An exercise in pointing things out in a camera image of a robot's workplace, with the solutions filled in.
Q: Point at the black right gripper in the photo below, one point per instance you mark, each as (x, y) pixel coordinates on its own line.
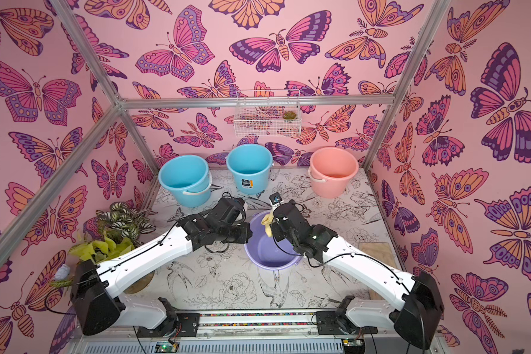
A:
(279, 219)

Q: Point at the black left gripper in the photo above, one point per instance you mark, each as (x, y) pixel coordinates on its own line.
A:
(246, 233)

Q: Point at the yellow cleaning cloth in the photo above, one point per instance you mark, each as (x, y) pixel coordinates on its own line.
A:
(267, 221)

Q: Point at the purple plastic bucket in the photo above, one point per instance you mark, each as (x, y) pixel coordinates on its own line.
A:
(266, 252)

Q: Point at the light blue bucket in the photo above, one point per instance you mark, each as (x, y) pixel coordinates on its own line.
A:
(250, 165)
(188, 179)

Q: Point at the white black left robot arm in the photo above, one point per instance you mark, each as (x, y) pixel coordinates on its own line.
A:
(98, 291)

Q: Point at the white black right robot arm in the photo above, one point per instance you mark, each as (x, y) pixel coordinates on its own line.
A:
(413, 304)

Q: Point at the pink plastic bucket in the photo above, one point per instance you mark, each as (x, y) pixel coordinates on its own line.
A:
(331, 170)

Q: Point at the potted green leafy plant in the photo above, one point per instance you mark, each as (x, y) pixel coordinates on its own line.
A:
(112, 233)

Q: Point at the small green succulent plant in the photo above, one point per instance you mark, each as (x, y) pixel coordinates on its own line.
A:
(290, 115)

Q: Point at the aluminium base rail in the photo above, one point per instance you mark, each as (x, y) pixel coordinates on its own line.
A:
(289, 331)

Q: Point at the white wire wall basket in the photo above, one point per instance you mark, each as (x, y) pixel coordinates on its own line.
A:
(260, 112)

